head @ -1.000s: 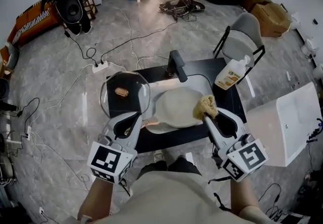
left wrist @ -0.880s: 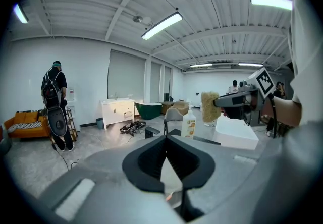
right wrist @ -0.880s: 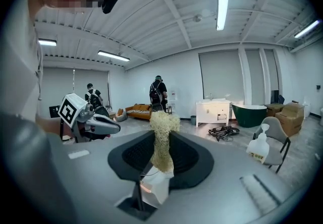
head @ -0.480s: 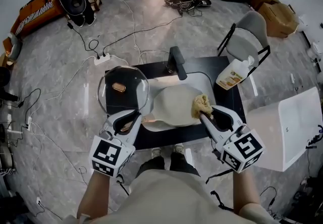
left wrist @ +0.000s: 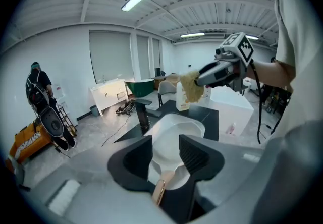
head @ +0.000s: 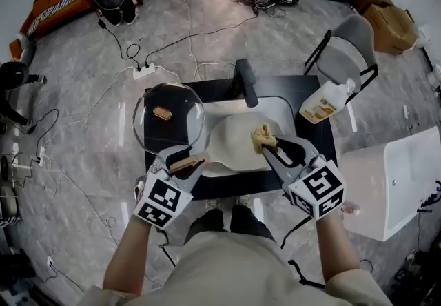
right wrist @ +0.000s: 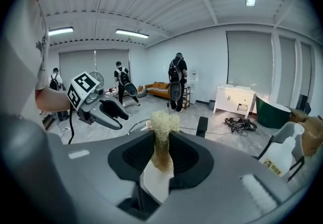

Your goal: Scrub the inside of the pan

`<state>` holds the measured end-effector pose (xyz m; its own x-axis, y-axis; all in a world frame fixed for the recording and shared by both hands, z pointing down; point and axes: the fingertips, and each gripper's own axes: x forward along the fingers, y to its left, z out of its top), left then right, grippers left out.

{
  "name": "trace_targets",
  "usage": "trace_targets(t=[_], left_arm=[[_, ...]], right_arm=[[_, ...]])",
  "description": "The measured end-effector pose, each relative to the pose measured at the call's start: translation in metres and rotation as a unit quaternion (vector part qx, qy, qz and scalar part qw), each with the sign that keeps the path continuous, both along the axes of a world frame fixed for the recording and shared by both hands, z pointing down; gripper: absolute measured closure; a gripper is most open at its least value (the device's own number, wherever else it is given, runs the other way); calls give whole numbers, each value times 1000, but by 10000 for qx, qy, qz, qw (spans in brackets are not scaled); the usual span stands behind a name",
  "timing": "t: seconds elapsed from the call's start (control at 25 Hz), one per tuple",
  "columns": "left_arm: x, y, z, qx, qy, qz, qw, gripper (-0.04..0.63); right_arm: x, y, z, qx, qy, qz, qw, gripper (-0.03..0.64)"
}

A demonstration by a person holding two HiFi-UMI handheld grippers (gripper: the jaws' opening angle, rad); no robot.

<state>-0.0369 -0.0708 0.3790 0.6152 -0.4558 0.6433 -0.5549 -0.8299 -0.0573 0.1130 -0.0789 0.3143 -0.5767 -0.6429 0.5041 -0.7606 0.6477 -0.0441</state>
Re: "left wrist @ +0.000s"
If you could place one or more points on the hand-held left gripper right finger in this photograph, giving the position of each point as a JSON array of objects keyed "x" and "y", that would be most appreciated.
[{"x": 204, "y": 162}]

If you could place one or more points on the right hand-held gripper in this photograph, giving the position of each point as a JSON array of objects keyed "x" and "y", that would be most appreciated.
[{"x": 243, "y": 50}]

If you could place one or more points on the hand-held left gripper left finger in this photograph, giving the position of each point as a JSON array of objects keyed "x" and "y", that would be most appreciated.
[{"x": 131, "y": 165}]

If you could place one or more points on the yellow sponge cloth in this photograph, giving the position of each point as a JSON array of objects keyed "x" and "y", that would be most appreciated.
[{"x": 191, "y": 89}]

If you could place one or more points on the person's right forearm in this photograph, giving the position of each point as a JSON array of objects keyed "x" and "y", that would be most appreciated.
[{"x": 272, "y": 74}]

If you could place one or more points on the pink bottle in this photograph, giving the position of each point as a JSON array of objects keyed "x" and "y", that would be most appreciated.
[{"x": 231, "y": 129}]

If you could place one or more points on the black top sink cabinet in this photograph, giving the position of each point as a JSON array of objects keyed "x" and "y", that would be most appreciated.
[{"x": 209, "y": 119}]

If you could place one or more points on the white square tub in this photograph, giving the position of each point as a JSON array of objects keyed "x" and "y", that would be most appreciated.
[{"x": 232, "y": 107}]

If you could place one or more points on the white sink basin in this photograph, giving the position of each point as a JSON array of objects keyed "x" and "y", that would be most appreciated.
[{"x": 156, "y": 127}]

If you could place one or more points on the orange label soap bottle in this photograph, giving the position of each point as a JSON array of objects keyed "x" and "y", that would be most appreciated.
[{"x": 181, "y": 103}]

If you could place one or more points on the black sink faucet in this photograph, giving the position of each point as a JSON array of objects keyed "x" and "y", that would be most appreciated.
[{"x": 142, "y": 114}]

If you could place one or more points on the grey roller blind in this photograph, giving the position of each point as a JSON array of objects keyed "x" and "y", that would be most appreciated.
[
  {"x": 143, "y": 56},
  {"x": 111, "y": 56},
  {"x": 156, "y": 54}
]

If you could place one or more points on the grey trash bin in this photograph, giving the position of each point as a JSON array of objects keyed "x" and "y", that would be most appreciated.
[{"x": 94, "y": 111}]

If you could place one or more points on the green bathtub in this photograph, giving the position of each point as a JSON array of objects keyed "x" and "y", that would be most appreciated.
[{"x": 141, "y": 88}]

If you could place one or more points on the white vanity cabinet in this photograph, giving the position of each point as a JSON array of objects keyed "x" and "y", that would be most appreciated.
[{"x": 106, "y": 94}]

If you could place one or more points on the brown wooden rack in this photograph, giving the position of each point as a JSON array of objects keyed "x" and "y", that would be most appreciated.
[{"x": 66, "y": 122}]

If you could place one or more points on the dark oval seat lid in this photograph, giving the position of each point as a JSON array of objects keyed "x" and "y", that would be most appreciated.
[{"x": 53, "y": 123}]

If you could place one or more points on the person's beige shirt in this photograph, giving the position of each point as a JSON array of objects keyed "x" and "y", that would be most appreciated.
[{"x": 297, "y": 28}]

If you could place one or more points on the orange machine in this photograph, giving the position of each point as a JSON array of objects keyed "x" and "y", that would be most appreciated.
[{"x": 27, "y": 142}]

